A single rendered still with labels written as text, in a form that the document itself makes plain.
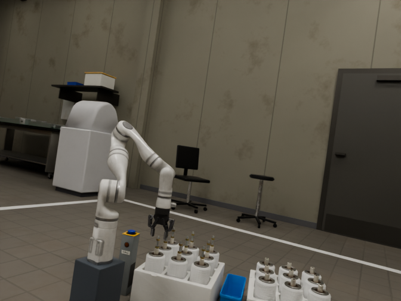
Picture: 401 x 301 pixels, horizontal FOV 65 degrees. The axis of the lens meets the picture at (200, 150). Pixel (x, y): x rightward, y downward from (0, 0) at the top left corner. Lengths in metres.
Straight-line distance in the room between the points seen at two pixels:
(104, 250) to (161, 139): 4.38
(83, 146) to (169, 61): 2.37
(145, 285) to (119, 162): 0.62
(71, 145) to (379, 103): 4.01
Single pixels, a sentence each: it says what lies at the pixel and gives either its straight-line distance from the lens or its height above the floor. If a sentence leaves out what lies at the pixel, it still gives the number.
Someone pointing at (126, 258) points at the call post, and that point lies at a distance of 1.78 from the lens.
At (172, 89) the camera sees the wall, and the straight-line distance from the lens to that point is 5.66.
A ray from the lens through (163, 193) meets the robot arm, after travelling 1.59.
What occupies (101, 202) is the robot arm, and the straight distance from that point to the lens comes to 1.31.
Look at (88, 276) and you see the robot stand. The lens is 1.37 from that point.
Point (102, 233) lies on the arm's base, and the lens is 1.34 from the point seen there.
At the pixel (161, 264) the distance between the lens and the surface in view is 1.67.
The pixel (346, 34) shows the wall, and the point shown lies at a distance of 4.92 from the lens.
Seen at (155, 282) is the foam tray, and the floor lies 0.15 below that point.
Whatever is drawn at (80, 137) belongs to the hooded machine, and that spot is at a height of 0.77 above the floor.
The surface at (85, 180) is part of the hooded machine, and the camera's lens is 4.38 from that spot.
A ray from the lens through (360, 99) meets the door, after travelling 4.58.
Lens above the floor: 0.79
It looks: level
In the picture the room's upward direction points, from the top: 8 degrees clockwise
